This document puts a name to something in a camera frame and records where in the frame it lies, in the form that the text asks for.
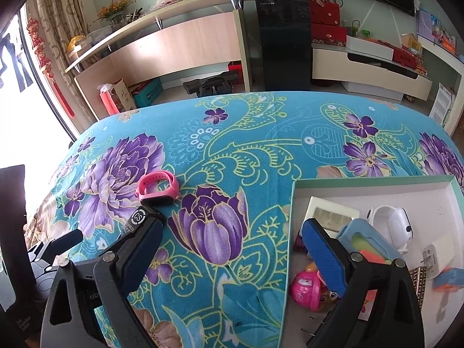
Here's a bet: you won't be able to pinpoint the pink watch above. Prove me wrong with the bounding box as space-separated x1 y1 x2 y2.
135 170 180 204

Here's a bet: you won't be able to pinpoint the white charger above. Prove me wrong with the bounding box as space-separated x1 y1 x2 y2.
420 234 458 280

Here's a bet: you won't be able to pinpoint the blue crate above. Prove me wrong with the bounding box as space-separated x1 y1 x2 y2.
130 78 163 108

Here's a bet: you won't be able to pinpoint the white desk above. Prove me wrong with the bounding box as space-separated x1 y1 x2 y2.
417 34 464 136

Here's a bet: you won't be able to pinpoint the black floor device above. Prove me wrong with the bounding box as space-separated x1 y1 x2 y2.
182 72 240 98

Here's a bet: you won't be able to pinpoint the red flat box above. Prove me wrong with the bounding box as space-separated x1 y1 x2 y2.
393 45 423 69

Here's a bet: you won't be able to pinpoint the patterned curtain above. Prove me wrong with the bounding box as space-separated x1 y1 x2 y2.
34 0 95 142

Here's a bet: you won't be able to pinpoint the pink toy dog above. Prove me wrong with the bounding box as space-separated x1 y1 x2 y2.
292 263 376 314

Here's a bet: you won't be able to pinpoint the white printed carton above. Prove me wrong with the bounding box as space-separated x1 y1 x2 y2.
429 83 456 127

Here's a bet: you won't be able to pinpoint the wooden partition panel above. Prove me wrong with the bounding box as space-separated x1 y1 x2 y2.
74 9 252 120

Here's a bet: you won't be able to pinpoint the yellow item on shelf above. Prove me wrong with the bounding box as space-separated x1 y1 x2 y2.
67 35 86 53

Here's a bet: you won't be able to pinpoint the white flat box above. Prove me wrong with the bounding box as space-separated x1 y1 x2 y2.
345 35 394 61

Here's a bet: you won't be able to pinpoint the beige paper bag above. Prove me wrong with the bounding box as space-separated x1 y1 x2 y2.
110 80 137 113

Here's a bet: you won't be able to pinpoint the red gift bag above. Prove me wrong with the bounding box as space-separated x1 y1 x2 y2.
309 0 341 26

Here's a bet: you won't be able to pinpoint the hanging dark clothes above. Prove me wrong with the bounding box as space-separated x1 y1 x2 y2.
0 32 33 91

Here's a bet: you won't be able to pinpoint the floral blanket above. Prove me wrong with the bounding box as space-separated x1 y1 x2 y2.
25 90 464 348

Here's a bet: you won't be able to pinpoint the red hanging decoration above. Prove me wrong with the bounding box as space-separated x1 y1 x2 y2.
26 17 75 118

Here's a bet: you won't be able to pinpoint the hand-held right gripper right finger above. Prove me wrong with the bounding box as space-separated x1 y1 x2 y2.
301 218 425 348

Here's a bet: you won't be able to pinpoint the yellow flowers in vase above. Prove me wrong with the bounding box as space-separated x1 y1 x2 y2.
95 0 136 30

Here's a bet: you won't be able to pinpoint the black water dispenser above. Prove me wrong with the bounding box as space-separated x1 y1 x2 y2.
252 0 312 91

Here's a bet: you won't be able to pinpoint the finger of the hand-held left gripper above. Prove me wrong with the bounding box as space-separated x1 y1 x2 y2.
49 229 84 260

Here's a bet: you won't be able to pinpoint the white shallow box tray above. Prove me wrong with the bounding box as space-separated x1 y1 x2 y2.
284 174 464 348

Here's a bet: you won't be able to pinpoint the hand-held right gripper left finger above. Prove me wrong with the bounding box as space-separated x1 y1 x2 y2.
40 217 164 348

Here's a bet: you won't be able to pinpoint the curved wooden shelf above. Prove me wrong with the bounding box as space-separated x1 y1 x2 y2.
64 0 252 73

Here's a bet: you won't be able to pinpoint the white smartwatch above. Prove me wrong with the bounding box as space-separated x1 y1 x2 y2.
367 205 414 252

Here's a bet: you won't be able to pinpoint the red gift boxes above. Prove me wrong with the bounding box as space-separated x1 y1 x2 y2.
311 23 348 47

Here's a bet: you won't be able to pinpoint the white television cabinet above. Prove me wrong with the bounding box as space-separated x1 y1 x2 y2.
312 43 434 102

